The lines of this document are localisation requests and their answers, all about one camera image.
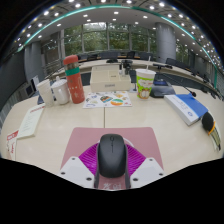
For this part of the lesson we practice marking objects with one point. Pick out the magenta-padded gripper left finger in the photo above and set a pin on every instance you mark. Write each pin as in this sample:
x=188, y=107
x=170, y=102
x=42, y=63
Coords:
x=75, y=168

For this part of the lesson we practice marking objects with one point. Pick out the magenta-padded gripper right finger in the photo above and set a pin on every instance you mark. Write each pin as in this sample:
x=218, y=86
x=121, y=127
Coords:
x=148, y=168

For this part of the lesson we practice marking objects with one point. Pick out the black computer mouse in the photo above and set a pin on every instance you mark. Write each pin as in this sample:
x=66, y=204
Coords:
x=112, y=156

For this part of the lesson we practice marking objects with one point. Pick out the pink printed mouse pad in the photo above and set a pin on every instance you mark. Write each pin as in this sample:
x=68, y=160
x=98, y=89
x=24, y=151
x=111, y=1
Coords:
x=83, y=138

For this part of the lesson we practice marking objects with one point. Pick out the white paper booklet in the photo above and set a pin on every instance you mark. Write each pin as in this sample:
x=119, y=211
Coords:
x=31, y=121

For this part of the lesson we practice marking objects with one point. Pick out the red and white leaflet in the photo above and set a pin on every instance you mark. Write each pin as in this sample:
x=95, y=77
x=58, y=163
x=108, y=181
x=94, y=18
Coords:
x=12, y=143

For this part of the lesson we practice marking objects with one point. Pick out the blue and white book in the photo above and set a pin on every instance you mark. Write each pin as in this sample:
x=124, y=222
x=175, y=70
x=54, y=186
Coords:
x=188, y=106

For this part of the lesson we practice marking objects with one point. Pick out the black yellow handheld microphone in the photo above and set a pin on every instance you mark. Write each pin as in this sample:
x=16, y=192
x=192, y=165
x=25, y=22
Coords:
x=208, y=123

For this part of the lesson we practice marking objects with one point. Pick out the colourful printed leaflet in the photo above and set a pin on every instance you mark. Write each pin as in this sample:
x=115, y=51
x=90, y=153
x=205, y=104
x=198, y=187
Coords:
x=106, y=99

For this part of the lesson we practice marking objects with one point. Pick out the white lidded mug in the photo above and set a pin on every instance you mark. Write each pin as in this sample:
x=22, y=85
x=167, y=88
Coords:
x=61, y=91

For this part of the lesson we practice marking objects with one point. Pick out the dark conference microphone unit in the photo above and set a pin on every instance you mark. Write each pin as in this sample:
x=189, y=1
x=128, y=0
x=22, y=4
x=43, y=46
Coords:
x=162, y=90

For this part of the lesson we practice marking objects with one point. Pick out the white paper cup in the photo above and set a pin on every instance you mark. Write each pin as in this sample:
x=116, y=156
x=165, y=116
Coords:
x=46, y=93

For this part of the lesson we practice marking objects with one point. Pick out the green printed drink cup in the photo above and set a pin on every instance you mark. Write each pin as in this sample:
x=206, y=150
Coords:
x=145, y=83

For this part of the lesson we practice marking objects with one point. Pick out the red thermos bottle green band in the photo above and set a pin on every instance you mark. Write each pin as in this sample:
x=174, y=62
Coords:
x=74, y=81

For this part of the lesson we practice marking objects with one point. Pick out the beige cardboard box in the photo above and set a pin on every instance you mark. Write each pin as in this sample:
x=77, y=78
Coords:
x=110, y=80

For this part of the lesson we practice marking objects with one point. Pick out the black office chairs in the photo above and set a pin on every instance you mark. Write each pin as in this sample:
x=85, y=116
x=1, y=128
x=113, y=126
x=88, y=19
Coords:
x=170, y=61

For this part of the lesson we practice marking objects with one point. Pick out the ceiling lights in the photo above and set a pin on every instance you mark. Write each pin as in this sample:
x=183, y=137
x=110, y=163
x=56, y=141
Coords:
x=77, y=5

